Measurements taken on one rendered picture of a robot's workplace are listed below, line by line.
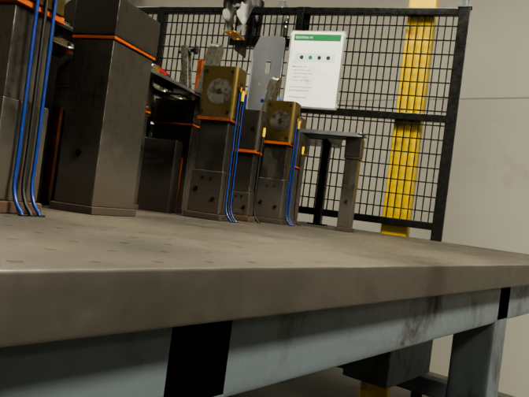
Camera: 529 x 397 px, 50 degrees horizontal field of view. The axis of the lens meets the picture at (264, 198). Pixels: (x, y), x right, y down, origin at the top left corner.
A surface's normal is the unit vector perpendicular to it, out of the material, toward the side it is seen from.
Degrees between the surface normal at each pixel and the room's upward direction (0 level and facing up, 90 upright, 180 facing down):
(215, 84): 90
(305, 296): 90
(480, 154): 90
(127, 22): 90
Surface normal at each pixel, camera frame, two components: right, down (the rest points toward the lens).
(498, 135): -0.62, -0.09
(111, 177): 0.93, 0.11
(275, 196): -0.33, -0.06
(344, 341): 0.78, 0.09
